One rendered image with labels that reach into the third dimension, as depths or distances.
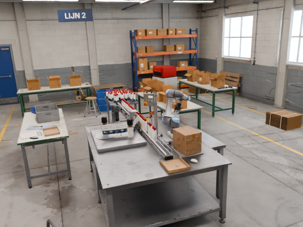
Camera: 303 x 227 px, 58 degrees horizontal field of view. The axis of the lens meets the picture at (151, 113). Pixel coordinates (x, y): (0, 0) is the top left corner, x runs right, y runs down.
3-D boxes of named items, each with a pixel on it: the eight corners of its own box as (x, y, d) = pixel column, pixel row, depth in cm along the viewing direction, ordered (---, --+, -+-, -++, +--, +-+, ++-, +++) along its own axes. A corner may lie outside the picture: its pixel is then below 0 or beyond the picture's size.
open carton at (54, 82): (48, 89, 846) (46, 77, 836) (48, 87, 885) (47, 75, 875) (62, 88, 859) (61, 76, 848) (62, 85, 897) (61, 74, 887)
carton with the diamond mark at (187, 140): (172, 147, 357) (172, 128, 350) (188, 144, 367) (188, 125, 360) (185, 156, 331) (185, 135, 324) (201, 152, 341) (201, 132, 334)
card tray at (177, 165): (159, 162, 323) (159, 159, 321) (179, 158, 330) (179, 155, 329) (168, 174, 295) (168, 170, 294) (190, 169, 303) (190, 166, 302)
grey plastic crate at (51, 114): (36, 115, 548) (34, 105, 542) (57, 113, 564) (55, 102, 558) (37, 124, 496) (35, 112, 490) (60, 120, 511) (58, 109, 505)
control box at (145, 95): (145, 104, 411) (145, 92, 405) (156, 104, 406) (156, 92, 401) (143, 106, 401) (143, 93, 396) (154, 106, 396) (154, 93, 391)
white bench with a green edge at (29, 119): (30, 147, 599) (24, 112, 577) (66, 141, 624) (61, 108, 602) (25, 190, 428) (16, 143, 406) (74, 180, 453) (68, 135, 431)
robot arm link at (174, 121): (177, 128, 396) (178, 119, 392) (169, 127, 402) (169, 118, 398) (180, 125, 407) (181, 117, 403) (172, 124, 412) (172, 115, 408)
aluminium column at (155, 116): (154, 134, 413) (153, 91, 395) (157, 133, 415) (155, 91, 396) (155, 135, 409) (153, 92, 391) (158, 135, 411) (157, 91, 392)
